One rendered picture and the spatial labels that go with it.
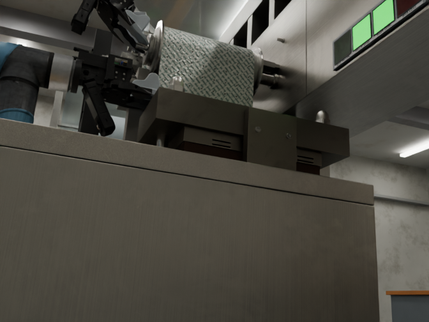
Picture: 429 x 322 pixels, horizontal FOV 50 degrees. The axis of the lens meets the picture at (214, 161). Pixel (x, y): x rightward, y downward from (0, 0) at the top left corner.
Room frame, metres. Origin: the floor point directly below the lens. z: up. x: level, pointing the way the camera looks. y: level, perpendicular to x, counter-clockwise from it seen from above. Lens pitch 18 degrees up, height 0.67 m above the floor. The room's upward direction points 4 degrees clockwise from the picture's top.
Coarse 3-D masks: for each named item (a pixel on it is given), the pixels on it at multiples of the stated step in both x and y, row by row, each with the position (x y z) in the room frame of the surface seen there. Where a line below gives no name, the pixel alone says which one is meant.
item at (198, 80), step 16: (160, 64) 0.92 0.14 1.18; (176, 64) 0.93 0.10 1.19; (192, 64) 0.95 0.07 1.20; (160, 80) 0.92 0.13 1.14; (192, 80) 0.95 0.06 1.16; (208, 80) 0.96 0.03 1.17; (224, 80) 0.98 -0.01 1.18; (240, 80) 0.99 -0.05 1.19; (208, 96) 0.96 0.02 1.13; (224, 96) 0.98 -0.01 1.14; (240, 96) 0.99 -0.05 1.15
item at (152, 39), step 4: (148, 36) 0.96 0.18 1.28; (152, 36) 0.94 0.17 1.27; (156, 36) 0.95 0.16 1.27; (148, 40) 0.95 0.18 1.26; (152, 40) 0.94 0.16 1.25; (156, 40) 0.94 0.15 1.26; (152, 44) 0.94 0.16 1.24; (148, 48) 0.94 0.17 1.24; (152, 48) 0.94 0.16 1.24; (148, 52) 0.95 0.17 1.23; (152, 52) 0.95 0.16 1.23; (144, 56) 0.98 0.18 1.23; (148, 56) 0.95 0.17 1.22; (152, 56) 0.95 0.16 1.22; (144, 60) 0.97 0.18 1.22; (148, 60) 0.96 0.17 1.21; (152, 60) 0.96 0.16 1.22; (144, 64) 0.98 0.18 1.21; (148, 64) 0.98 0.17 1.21
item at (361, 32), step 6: (366, 18) 0.74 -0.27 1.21; (360, 24) 0.75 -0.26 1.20; (366, 24) 0.74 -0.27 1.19; (354, 30) 0.77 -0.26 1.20; (360, 30) 0.76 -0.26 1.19; (366, 30) 0.74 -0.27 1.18; (354, 36) 0.77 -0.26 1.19; (360, 36) 0.76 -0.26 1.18; (366, 36) 0.74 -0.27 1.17; (354, 42) 0.77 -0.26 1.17; (360, 42) 0.76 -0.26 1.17; (354, 48) 0.77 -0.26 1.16
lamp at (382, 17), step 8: (392, 0) 0.67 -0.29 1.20; (376, 8) 0.71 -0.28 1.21; (384, 8) 0.69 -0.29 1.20; (392, 8) 0.67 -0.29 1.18; (376, 16) 0.71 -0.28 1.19; (384, 16) 0.69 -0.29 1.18; (392, 16) 0.68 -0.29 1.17; (376, 24) 0.71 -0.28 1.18; (384, 24) 0.69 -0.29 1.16; (376, 32) 0.72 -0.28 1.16
